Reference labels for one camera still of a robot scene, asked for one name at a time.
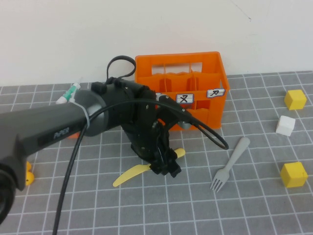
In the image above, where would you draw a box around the white label with knife character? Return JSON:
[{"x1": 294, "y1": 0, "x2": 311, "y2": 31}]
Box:
[{"x1": 206, "y1": 88, "x2": 225, "y2": 98}]

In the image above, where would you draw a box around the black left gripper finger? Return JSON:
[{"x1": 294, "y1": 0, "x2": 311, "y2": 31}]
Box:
[
  {"x1": 150, "y1": 121, "x2": 171, "y2": 175},
  {"x1": 165, "y1": 148, "x2": 182, "y2": 178}
]

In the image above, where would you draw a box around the yellow foam cube with notch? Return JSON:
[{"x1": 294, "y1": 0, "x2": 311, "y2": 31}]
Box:
[{"x1": 280, "y1": 162, "x2": 308, "y2": 188}]

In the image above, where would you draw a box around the white label with fork character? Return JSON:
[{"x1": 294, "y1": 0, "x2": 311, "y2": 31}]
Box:
[{"x1": 176, "y1": 94, "x2": 195, "y2": 104}]

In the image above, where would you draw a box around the white foam block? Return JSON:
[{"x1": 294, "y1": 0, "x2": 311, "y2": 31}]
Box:
[{"x1": 275, "y1": 115, "x2": 296, "y2": 137}]

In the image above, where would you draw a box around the orange plastic cutlery holder crate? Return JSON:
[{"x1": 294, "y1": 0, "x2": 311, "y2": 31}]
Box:
[{"x1": 134, "y1": 51, "x2": 230, "y2": 132}]

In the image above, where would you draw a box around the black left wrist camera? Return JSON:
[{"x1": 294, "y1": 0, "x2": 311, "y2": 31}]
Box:
[{"x1": 156, "y1": 94, "x2": 199, "y2": 130}]

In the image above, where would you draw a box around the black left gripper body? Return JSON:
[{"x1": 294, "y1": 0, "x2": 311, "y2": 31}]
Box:
[{"x1": 123, "y1": 101, "x2": 172, "y2": 161}]

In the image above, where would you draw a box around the short black looped cable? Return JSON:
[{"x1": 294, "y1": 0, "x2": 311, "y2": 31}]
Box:
[{"x1": 107, "y1": 55, "x2": 136, "y2": 85}]

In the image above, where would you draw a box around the white green glue stick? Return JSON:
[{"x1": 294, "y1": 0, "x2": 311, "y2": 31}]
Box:
[{"x1": 55, "y1": 82, "x2": 82, "y2": 105}]

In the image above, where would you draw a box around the grey checkered tablecloth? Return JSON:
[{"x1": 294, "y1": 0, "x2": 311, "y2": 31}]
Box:
[{"x1": 0, "y1": 70, "x2": 313, "y2": 235}]

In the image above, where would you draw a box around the pale yellow plastic knife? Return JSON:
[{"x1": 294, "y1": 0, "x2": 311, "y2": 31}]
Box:
[{"x1": 112, "y1": 148, "x2": 186, "y2": 188}]

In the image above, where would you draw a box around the long black camera cable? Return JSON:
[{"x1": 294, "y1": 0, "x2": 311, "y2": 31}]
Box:
[{"x1": 52, "y1": 99, "x2": 230, "y2": 235}]

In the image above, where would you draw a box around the yellow rubber duck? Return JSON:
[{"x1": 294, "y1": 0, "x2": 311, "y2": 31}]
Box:
[{"x1": 24, "y1": 161, "x2": 35, "y2": 186}]

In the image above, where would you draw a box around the white zip tie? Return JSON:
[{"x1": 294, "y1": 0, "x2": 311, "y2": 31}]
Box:
[{"x1": 70, "y1": 78, "x2": 91, "y2": 129}]

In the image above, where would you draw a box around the grey plastic fork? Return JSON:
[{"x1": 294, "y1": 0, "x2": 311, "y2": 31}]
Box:
[{"x1": 210, "y1": 137, "x2": 251, "y2": 193}]

